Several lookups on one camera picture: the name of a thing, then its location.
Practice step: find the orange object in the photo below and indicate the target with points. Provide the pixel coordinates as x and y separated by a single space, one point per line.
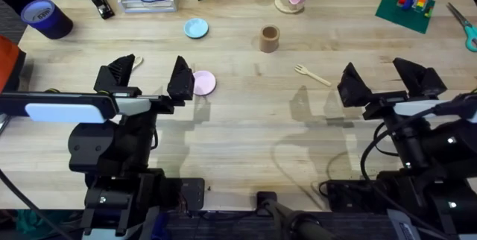
7 61

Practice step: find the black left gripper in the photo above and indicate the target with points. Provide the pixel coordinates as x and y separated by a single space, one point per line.
112 143

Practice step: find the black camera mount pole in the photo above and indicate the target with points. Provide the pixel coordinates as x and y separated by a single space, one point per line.
294 221

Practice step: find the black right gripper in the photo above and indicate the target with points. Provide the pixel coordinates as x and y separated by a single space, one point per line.
413 139

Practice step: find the brown cup container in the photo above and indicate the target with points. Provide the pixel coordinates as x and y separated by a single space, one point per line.
269 39

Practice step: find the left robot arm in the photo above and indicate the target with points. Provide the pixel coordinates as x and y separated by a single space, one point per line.
112 202

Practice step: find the teal scissors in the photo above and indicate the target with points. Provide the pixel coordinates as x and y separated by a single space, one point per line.
467 27

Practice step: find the pink plate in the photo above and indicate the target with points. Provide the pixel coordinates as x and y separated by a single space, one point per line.
205 82

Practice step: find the wooden fork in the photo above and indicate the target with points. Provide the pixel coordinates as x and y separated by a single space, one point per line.
315 76

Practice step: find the wooden spoon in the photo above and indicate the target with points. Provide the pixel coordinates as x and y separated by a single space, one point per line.
138 61

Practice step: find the green board with toy blocks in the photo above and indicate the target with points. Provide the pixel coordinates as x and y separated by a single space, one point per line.
410 5

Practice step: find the purple tape roll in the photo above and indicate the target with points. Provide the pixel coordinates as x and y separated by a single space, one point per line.
48 19

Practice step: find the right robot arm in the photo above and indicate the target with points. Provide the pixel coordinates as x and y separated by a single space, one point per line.
428 202

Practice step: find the light blue plate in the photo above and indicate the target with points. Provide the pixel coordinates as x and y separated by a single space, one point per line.
196 28

